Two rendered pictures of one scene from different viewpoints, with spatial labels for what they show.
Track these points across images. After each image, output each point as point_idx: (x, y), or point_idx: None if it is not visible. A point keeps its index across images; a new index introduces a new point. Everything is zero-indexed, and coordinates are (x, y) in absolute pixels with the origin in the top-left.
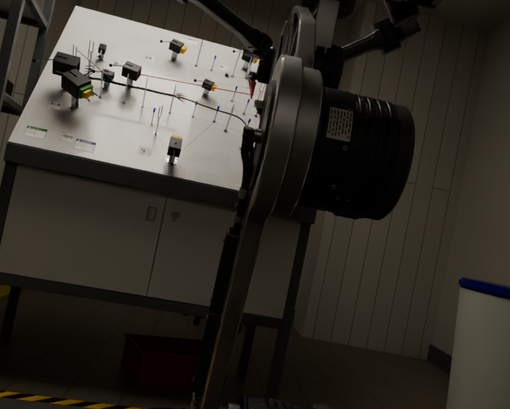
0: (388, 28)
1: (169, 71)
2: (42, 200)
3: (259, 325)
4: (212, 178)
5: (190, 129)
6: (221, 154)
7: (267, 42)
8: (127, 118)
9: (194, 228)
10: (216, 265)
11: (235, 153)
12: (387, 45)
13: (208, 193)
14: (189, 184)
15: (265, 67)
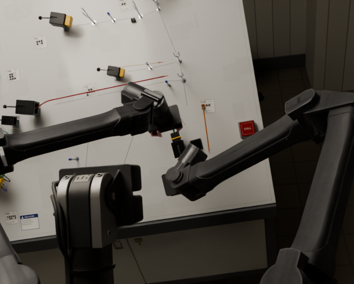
0: (315, 119)
1: (68, 53)
2: (28, 261)
3: (247, 275)
4: (157, 209)
5: (116, 145)
6: (158, 169)
7: (144, 120)
8: (52, 161)
9: (160, 242)
10: (193, 256)
11: (173, 160)
12: (319, 136)
13: (158, 228)
14: (137, 228)
15: (160, 120)
